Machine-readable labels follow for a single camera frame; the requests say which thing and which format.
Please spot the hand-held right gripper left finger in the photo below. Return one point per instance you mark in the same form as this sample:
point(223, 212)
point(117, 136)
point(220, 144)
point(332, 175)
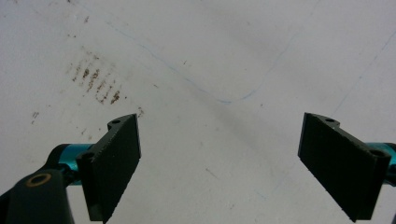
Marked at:
point(112, 168)

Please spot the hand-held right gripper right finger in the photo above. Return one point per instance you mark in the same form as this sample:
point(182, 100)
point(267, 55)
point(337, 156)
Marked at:
point(342, 165)

